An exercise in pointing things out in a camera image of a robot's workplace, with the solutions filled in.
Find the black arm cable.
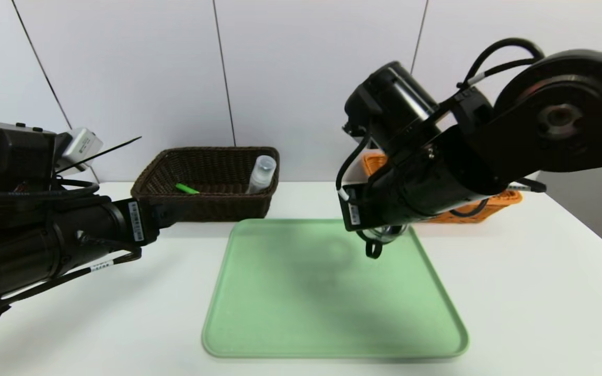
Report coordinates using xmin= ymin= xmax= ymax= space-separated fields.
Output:
xmin=457 ymin=37 xmax=546 ymax=88
xmin=0 ymin=179 xmax=101 ymax=203

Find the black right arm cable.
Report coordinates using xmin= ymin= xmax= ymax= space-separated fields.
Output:
xmin=457 ymin=37 xmax=546 ymax=88

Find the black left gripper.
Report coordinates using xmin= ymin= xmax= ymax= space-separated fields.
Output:
xmin=82 ymin=197 xmax=194 ymax=265

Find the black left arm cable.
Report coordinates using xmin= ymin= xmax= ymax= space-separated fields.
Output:
xmin=0 ymin=179 xmax=101 ymax=203

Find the glass cup black handle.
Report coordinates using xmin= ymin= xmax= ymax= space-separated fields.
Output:
xmin=356 ymin=224 xmax=410 ymax=260

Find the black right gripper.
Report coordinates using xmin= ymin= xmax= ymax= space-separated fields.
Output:
xmin=338 ymin=184 xmax=386 ymax=232

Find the dark brown wicker basket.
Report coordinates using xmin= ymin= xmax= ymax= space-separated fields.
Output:
xmin=131 ymin=146 xmax=280 ymax=222

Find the orange wicker basket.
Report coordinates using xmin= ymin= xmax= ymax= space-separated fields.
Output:
xmin=360 ymin=151 xmax=524 ymax=225

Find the light green plastic tray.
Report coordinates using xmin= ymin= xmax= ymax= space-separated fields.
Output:
xmin=201 ymin=218 xmax=470 ymax=360

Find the clear plastic bottle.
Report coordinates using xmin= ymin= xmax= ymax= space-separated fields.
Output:
xmin=247 ymin=155 xmax=278 ymax=195

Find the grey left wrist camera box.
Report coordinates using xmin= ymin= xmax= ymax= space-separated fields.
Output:
xmin=60 ymin=128 xmax=105 ymax=171

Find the thin black cable tie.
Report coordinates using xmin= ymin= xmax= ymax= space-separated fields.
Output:
xmin=54 ymin=136 xmax=143 ymax=174

